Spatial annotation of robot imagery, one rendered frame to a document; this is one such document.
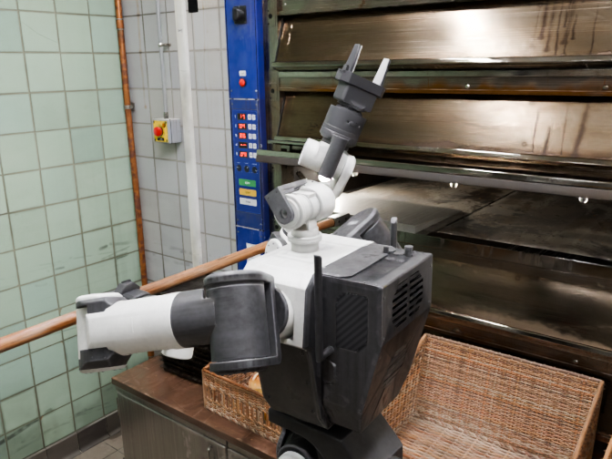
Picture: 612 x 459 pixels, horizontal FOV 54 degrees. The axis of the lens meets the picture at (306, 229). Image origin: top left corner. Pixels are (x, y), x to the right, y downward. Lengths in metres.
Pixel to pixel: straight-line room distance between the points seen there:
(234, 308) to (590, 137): 1.16
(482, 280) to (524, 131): 0.48
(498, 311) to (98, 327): 1.28
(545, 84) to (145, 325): 1.26
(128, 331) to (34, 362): 1.89
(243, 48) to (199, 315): 1.53
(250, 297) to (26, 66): 1.91
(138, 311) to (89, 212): 1.87
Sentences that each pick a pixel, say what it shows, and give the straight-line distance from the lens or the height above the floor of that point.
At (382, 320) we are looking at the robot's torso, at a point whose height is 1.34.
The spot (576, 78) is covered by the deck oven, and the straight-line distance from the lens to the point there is 1.77.
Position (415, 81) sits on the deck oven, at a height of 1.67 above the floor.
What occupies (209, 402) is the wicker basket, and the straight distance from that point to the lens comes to 2.15.
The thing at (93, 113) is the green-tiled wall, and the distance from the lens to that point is 2.80.
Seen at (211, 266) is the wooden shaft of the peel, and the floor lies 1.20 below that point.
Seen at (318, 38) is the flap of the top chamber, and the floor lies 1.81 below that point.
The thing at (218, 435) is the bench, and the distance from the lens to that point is 2.08.
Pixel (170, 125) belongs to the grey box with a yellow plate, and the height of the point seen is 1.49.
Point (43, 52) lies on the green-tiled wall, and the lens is 2.69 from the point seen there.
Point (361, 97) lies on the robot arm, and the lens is 1.36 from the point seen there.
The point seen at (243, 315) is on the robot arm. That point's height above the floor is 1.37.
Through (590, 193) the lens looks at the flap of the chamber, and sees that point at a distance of 1.63.
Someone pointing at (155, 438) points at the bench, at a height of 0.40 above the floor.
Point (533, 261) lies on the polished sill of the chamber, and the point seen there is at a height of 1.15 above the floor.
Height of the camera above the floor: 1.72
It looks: 15 degrees down
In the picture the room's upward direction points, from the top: 1 degrees counter-clockwise
